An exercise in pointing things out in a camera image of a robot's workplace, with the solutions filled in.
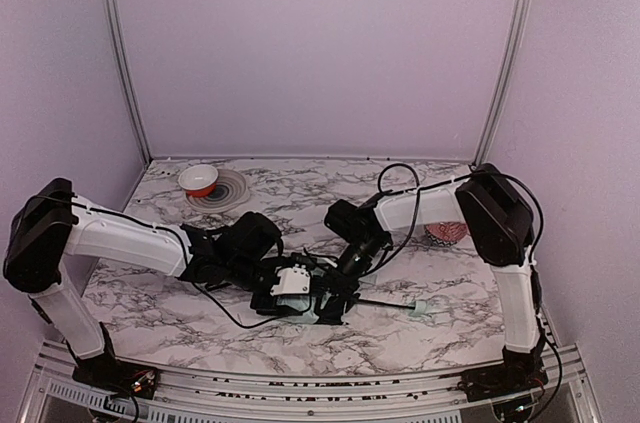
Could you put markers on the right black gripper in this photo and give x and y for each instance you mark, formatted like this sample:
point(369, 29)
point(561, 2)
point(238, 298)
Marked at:
point(338, 288)

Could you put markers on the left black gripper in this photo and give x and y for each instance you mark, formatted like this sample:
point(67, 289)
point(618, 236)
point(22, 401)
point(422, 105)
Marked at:
point(270, 296)

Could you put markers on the mint green folding umbrella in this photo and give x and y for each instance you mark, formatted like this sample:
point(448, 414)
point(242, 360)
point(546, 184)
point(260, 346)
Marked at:
point(307, 309)

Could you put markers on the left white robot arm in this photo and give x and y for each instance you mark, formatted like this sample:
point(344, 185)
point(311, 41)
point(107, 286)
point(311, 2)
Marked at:
point(56, 223)

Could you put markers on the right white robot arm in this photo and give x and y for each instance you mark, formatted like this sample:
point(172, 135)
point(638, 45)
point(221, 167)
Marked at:
point(505, 229)

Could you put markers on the grey ringed plate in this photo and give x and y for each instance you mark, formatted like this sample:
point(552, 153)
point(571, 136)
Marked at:
point(230, 192)

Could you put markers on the orange white bowl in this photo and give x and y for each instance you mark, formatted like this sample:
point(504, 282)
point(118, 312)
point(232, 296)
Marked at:
point(198, 180)

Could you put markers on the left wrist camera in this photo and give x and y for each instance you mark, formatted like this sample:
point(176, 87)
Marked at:
point(294, 280)

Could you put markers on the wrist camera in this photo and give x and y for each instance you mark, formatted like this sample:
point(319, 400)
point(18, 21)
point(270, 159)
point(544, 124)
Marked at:
point(314, 262)
point(294, 280)

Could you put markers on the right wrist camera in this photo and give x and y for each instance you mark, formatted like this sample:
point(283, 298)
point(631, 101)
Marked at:
point(314, 262)

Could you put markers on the front aluminium rail base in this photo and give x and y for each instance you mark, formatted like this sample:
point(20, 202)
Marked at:
point(191, 395)

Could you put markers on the right aluminium frame post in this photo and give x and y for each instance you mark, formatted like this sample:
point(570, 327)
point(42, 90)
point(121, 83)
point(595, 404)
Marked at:
point(520, 12)

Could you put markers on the aluminium frame post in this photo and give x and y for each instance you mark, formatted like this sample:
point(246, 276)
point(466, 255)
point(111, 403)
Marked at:
point(125, 78)
point(520, 12)

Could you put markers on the left aluminium frame post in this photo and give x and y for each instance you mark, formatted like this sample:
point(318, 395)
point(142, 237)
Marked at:
point(125, 78)

